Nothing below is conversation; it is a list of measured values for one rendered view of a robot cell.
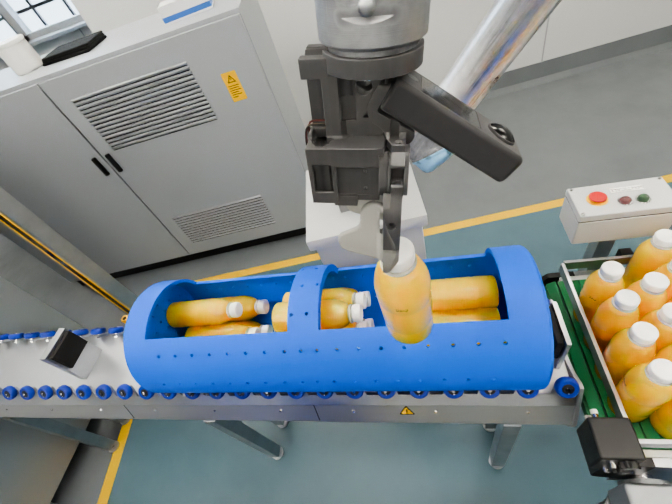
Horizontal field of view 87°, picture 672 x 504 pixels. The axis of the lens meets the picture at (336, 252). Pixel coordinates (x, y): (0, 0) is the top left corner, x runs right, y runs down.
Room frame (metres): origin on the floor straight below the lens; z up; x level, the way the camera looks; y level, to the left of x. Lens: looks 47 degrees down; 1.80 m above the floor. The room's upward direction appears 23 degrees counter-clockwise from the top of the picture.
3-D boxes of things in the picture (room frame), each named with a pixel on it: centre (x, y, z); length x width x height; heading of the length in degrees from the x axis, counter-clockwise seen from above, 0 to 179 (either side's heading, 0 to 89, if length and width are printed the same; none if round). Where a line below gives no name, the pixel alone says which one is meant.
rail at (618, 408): (0.25, -0.44, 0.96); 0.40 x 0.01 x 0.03; 158
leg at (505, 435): (0.23, -0.28, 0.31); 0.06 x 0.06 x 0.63; 68
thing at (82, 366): (0.77, 0.87, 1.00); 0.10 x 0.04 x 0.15; 158
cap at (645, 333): (0.19, -0.46, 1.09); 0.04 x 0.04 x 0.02
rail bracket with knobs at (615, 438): (0.07, -0.33, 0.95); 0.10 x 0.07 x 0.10; 158
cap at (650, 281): (0.26, -0.56, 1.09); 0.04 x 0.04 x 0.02
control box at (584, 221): (0.47, -0.67, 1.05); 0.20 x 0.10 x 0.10; 68
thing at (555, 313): (0.28, -0.37, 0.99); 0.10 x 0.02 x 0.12; 158
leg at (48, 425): (0.96, 1.55, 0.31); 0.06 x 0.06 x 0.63; 68
